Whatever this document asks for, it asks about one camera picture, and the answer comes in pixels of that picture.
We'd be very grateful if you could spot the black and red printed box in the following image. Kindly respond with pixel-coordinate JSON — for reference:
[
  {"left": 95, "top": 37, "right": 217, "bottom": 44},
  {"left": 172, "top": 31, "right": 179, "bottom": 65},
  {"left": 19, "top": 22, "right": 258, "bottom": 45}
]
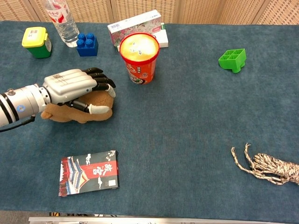
[{"left": 58, "top": 150, "right": 121, "bottom": 197}]

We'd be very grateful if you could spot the brown plush toy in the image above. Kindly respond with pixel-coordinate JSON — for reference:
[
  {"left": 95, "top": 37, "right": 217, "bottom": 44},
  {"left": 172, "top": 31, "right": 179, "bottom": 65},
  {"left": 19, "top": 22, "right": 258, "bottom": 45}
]
[{"left": 40, "top": 90, "right": 115, "bottom": 124}]

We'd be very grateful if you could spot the green jar with yellow lid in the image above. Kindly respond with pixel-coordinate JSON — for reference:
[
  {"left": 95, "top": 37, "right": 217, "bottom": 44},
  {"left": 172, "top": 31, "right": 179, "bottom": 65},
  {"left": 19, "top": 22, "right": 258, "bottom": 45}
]
[{"left": 21, "top": 26, "right": 52, "bottom": 59}]

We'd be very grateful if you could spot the green plastic grid block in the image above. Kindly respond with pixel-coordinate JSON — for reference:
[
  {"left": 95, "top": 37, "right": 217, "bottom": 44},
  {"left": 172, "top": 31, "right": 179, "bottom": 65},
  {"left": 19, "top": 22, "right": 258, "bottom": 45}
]
[{"left": 218, "top": 48, "right": 247, "bottom": 74}]

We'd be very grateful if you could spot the blue-green felt table cloth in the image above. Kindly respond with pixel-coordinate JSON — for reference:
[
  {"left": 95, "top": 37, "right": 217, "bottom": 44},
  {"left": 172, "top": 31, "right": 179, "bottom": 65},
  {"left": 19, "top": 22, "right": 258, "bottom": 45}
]
[{"left": 0, "top": 20, "right": 299, "bottom": 224}]

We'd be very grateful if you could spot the blue building block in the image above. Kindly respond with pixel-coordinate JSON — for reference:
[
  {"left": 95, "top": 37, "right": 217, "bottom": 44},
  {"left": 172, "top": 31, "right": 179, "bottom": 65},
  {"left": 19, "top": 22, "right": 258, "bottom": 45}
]
[{"left": 76, "top": 32, "right": 99, "bottom": 57}]

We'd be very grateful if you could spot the braided rope bundle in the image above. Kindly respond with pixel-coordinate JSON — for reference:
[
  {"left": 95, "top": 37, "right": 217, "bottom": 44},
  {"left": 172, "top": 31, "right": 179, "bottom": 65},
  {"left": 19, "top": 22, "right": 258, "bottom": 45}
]
[{"left": 231, "top": 142, "right": 299, "bottom": 186}]

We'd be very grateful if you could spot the white and green small box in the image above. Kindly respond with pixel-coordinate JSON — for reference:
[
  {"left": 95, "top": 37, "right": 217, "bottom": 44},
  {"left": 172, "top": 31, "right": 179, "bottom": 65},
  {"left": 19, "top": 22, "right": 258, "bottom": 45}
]
[{"left": 116, "top": 22, "right": 169, "bottom": 53}]

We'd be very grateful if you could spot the floral tissue box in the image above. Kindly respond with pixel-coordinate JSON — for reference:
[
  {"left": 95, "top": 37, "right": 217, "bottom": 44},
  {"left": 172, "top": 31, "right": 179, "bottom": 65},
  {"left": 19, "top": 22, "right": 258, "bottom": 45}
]
[{"left": 107, "top": 9, "right": 163, "bottom": 47}]

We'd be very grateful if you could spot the left silver and black robot hand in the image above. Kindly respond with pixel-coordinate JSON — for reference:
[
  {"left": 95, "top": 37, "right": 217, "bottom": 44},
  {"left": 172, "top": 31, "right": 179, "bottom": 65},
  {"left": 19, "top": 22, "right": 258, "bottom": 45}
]
[{"left": 42, "top": 67, "right": 117, "bottom": 115}]

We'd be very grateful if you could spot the woven rattan folding screen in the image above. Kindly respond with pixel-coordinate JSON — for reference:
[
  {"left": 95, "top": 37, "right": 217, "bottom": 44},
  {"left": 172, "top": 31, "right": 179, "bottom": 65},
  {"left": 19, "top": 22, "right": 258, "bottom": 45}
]
[{"left": 0, "top": 0, "right": 299, "bottom": 25}]

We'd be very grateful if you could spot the silver metal table rail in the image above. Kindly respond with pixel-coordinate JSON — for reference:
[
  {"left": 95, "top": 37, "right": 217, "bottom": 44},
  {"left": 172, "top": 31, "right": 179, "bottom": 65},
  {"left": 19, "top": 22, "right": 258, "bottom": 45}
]
[{"left": 28, "top": 216, "right": 295, "bottom": 224}]

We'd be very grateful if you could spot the red instant noodle cup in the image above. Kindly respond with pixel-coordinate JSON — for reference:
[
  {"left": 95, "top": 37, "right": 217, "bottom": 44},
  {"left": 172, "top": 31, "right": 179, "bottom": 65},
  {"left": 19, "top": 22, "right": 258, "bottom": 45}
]
[{"left": 119, "top": 33, "right": 161, "bottom": 85}]

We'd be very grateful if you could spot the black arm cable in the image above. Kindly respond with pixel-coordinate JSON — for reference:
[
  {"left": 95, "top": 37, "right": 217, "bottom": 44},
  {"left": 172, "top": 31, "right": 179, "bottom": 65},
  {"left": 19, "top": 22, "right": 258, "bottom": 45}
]
[{"left": 0, "top": 115, "right": 36, "bottom": 133}]

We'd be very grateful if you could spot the clear plastic water bottle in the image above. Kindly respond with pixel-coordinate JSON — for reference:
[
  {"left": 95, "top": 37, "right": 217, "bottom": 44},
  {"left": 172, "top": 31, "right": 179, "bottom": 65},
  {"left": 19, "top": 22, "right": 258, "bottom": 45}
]
[{"left": 44, "top": 0, "right": 80, "bottom": 48}]

